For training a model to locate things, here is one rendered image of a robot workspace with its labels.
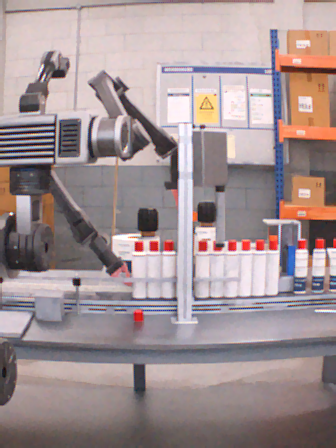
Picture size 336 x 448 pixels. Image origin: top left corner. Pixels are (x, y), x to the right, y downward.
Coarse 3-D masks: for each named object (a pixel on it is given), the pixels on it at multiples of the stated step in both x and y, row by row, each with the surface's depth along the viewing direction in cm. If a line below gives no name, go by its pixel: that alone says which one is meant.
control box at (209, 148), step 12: (192, 132) 241; (204, 132) 240; (216, 132) 246; (192, 144) 241; (204, 144) 240; (216, 144) 247; (192, 156) 242; (204, 156) 240; (216, 156) 247; (192, 168) 242; (204, 168) 241; (216, 168) 247; (192, 180) 243; (204, 180) 241; (216, 180) 248
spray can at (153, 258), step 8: (152, 240) 262; (152, 248) 260; (152, 256) 259; (160, 256) 261; (152, 264) 260; (160, 264) 261; (152, 272) 260; (160, 272) 261; (152, 288) 261; (160, 288) 262; (152, 296) 261; (160, 296) 262
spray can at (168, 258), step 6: (168, 240) 262; (168, 246) 260; (168, 252) 260; (174, 252) 262; (162, 258) 261; (168, 258) 260; (174, 258) 260; (162, 264) 261; (168, 264) 260; (174, 264) 261; (162, 270) 261; (168, 270) 260; (174, 270) 261; (162, 276) 262; (168, 276) 260; (174, 276) 261; (162, 282) 262; (168, 282) 260; (174, 282) 261; (162, 288) 262; (168, 288) 261; (174, 288) 262; (162, 294) 262; (168, 294) 261; (174, 294) 262
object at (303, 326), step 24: (240, 312) 258; (264, 312) 257; (288, 312) 255; (312, 312) 253; (24, 336) 220; (48, 336) 222; (72, 336) 224; (96, 336) 225; (120, 336) 226; (144, 336) 227; (168, 336) 227; (192, 336) 227; (216, 336) 226; (240, 336) 225; (264, 336) 223; (288, 336) 221; (312, 336) 220
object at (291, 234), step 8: (280, 232) 269; (288, 232) 277; (296, 232) 271; (280, 240) 270; (288, 240) 277; (296, 240) 271; (296, 248) 270; (280, 272) 275; (280, 280) 266; (288, 280) 266; (280, 288) 267; (288, 288) 267
